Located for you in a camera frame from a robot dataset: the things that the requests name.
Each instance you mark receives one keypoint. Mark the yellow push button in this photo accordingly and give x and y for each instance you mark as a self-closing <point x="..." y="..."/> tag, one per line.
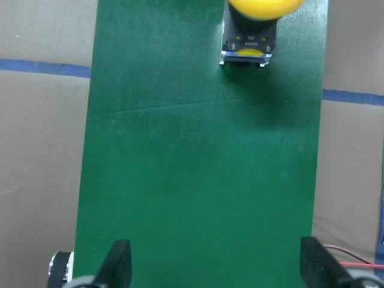
<point x="249" y="30"/>

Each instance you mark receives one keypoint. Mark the green conveyor belt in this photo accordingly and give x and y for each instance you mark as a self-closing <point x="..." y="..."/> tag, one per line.
<point x="208" y="170"/>

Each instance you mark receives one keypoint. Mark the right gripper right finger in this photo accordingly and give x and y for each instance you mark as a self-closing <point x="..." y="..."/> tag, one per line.
<point x="320" y="269"/>

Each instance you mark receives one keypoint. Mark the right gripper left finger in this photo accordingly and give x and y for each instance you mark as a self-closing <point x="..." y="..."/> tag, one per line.
<point x="116" y="270"/>

